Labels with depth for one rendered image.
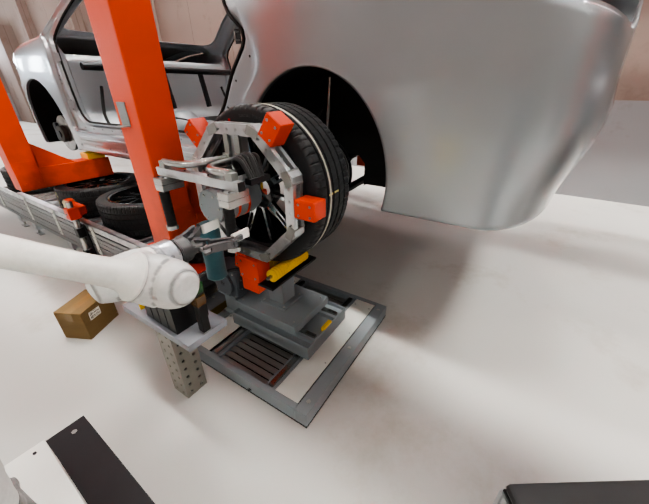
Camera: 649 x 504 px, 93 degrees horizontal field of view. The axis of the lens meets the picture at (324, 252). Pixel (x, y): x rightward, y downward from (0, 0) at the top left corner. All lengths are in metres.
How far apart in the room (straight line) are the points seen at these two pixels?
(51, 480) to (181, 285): 0.63
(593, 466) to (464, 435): 0.44
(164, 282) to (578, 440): 1.60
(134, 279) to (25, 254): 0.16
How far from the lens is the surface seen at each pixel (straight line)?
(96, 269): 0.69
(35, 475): 1.18
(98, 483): 1.19
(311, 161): 1.13
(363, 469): 1.38
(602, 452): 1.76
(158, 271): 0.70
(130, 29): 1.53
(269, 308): 1.64
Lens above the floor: 1.23
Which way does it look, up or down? 28 degrees down
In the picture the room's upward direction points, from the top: straight up
